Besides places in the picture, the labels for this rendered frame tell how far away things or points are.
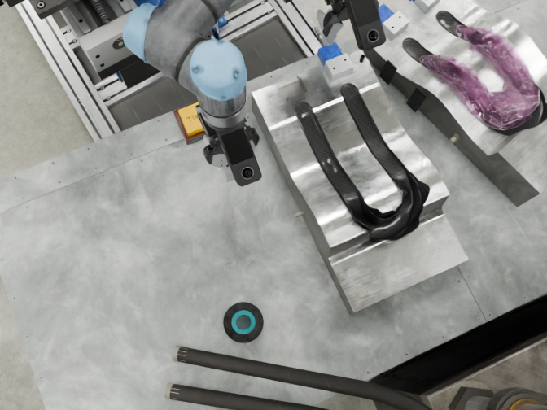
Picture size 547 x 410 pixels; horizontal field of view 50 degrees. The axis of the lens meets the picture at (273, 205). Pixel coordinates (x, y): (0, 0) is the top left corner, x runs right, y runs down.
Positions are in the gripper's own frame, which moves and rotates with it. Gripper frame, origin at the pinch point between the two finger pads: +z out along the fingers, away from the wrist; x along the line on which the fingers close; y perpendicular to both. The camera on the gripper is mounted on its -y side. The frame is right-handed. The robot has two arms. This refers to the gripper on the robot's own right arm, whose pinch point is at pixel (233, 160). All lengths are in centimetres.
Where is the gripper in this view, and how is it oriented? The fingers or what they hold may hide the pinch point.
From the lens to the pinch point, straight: 113.6
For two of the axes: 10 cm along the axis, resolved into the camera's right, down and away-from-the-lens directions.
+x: -9.1, 3.9, -1.3
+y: -4.1, -8.8, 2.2
